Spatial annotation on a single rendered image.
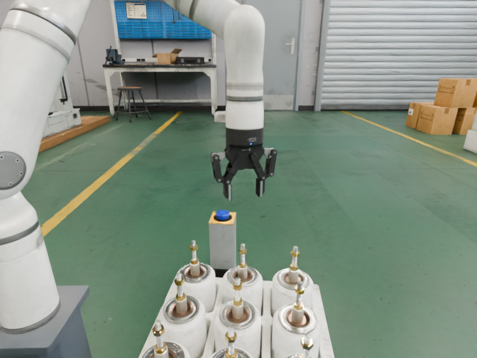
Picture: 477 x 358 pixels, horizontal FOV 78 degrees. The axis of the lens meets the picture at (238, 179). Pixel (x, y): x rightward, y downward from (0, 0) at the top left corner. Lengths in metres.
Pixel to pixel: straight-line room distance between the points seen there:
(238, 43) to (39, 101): 0.32
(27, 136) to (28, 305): 0.28
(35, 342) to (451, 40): 6.34
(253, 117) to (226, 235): 0.40
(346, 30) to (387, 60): 0.88
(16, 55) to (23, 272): 0.33
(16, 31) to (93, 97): 5.35
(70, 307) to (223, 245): 0.40
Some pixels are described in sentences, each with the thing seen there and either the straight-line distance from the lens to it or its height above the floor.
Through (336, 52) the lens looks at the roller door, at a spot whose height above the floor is 0.95.
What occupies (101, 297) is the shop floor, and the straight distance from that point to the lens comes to 1.16.
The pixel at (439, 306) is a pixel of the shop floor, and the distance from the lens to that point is 1.22.
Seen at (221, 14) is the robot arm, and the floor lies 0.81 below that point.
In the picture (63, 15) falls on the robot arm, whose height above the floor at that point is 0.79.
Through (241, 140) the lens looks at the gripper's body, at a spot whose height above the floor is 0.59.
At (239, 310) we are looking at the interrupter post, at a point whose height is 0.27.
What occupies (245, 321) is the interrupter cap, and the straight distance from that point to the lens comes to 0.65.
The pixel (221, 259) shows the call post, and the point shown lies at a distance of 0.90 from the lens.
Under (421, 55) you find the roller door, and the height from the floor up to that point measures 0.90.
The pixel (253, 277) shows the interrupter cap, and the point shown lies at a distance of 0.74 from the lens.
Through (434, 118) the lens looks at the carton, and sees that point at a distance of 4.04.
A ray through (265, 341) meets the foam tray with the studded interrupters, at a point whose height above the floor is 0.18.
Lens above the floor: 0.72
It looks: 21 degrees down
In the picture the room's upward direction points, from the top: straight up
